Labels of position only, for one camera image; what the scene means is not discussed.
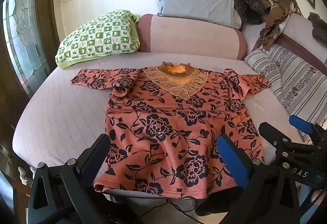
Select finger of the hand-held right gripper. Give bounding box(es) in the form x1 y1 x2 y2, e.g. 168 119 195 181
289 115 327 138
259 122 318 158

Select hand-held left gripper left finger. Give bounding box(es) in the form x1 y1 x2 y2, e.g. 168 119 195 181
28 133 143 224

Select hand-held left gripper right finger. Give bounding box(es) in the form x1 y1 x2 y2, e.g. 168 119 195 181
216 134 305 224

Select orange floral blouse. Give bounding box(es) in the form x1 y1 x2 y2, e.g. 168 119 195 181
70 61 272 200

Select brown crumpled clothes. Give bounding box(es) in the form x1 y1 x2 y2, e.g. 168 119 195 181
259 0 303 51

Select large striped floral pillow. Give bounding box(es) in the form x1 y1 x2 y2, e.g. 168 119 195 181
263 45 327 134

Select bed with lilac sheet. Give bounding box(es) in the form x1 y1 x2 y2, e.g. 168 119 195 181
12 53 307 199

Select small striped floral pillow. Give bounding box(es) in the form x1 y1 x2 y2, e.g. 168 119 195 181
244 48 282 92

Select lilac quilt with maroon edge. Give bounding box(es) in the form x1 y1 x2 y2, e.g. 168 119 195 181
241 13 327 66

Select dark grey cloth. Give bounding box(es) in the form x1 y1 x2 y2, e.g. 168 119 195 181
308 12 327 42

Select green checkered pillow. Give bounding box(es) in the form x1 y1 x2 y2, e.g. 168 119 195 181
55 10 140 70

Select dark furry cloth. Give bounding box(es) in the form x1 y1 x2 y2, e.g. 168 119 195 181
234 0 269 26

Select pink bolster cushion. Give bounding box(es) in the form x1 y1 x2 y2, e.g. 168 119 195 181
137 14 248 61

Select stained glass window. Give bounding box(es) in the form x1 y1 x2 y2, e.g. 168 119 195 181
2 0 52 97

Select black cable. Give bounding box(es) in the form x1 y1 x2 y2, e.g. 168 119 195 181
151 198 200 214

